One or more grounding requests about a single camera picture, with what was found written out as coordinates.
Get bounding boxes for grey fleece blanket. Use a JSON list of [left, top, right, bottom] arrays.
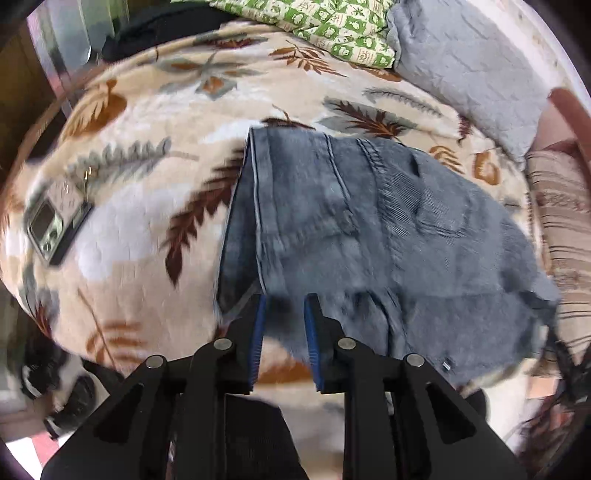
[[385, 0, 551, 163]]

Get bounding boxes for blue denim pants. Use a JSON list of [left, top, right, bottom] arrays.
[[215, 126, 561, 388]]

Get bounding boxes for black shoes on floor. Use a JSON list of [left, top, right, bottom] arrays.
[[18, 342, 122, 440]]

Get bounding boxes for brown bed headboard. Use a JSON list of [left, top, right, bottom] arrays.
[[531, 87, 591, 178]]

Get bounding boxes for green patterned pillow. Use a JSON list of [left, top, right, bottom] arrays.
[[171, 0, 399, 70]]

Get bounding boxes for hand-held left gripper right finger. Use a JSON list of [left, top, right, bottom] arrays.
[[303, 293, 527, 480]]

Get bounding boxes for dark patterned cloth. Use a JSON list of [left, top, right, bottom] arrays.
[[508, 339, 591, 464]]

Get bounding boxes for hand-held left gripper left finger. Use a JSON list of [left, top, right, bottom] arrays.
[[41, 294, 269, 480]]

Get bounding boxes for phone in glittery case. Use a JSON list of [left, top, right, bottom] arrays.
[[25, 178, 95, 267]]

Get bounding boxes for beige leaf print blanket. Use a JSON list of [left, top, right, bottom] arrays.
[[0, 21, 555, 462]]

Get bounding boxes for beige striped cloth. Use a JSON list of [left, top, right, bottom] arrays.
[[525, 150, 591, 365]]

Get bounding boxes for black cloth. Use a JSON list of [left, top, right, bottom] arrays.
[[102, 8, 241, 63]]

